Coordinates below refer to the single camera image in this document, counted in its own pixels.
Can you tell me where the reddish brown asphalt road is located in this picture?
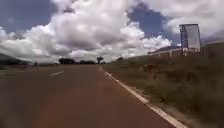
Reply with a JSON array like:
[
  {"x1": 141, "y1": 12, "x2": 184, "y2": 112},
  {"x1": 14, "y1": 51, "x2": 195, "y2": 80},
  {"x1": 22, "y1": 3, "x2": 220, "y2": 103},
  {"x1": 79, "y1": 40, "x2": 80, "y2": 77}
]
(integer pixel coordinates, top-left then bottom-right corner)
[{"x1": 0, "y1": 64, "x2": 178, "y2": 128}]

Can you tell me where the grass verge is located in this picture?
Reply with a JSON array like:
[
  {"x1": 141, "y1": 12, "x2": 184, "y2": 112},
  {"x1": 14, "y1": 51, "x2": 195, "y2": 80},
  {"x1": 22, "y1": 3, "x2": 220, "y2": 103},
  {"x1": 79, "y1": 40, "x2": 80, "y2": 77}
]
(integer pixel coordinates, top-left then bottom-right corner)
[{"x1": 101, "y1": 43, "x2": 224, "y2": 128}]

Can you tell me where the dark hill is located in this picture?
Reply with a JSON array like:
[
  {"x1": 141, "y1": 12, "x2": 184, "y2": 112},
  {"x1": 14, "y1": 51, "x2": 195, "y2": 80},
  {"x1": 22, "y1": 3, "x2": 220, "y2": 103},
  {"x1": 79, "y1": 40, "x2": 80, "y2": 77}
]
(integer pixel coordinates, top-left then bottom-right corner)
[{"x1": 0, "y1": 53, "x2": 31, "y2": 67}]

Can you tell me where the row of distant trees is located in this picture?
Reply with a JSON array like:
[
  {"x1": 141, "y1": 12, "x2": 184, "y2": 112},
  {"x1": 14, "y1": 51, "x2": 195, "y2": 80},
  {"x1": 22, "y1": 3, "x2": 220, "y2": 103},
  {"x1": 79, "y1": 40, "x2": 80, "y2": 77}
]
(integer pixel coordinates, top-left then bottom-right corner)
[{"x1": 58, "y1": 56, "x2": 124, "y2": 65}]

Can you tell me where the white road edge line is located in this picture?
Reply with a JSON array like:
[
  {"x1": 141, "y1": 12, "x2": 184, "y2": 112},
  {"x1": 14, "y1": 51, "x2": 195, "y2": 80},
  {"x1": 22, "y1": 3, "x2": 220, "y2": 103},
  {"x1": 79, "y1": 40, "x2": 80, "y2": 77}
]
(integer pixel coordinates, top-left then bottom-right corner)
[{"x1": 98, "y1": 66, "x2": 189, "y2": 128}]

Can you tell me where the white dashed centre line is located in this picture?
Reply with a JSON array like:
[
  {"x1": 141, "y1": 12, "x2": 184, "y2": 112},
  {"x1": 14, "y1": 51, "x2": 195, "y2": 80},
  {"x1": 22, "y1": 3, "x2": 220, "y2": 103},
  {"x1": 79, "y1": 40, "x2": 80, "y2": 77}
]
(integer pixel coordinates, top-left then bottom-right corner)
[{"x1": 49, "y1": 70, "x2": 66, "y2": 77}]

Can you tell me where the large white billboard sign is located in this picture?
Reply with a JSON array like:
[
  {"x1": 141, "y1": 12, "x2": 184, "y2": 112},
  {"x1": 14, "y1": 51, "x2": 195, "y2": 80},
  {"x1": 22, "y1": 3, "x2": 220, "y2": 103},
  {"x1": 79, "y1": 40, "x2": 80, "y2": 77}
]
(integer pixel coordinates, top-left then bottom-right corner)
[{"x1": 179, "y1": 23, "x2": 202, "y2": 56}]

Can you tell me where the long wall with pillars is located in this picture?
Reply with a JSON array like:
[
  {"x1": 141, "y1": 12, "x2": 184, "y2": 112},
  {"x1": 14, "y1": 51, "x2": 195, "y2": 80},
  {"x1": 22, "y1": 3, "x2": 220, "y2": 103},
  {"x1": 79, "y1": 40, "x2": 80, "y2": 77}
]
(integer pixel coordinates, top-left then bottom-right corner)
[{"x1": 147, "y1": 40, "x2": 224, "y2": 58}]

